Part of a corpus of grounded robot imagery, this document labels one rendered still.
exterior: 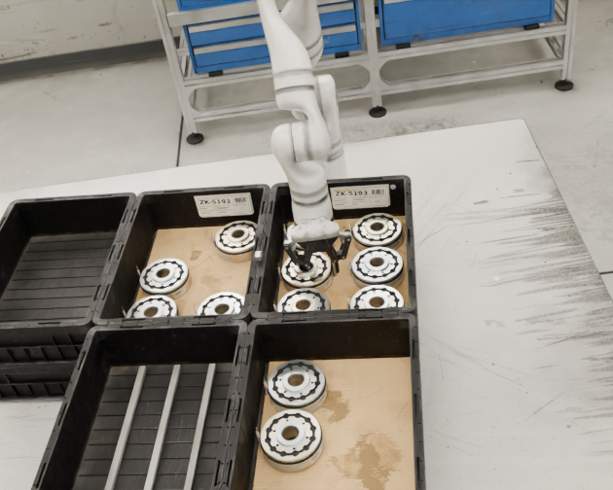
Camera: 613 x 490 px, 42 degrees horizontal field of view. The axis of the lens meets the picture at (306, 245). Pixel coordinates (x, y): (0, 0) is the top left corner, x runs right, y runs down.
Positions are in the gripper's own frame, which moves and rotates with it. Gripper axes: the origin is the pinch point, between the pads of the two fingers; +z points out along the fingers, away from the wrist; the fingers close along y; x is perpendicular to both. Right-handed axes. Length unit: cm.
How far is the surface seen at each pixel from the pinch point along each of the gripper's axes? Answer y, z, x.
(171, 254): 32.5, 2.2, -13.6
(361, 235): -9.0, -0.7, -7.7
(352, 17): -22, 38, -188
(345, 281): -4.5, 2.2, 2.2
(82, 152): 107, 85, -191
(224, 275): 20.6, 2.2, -4.5
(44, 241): 63, 2, -24
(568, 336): -47, 15, 13
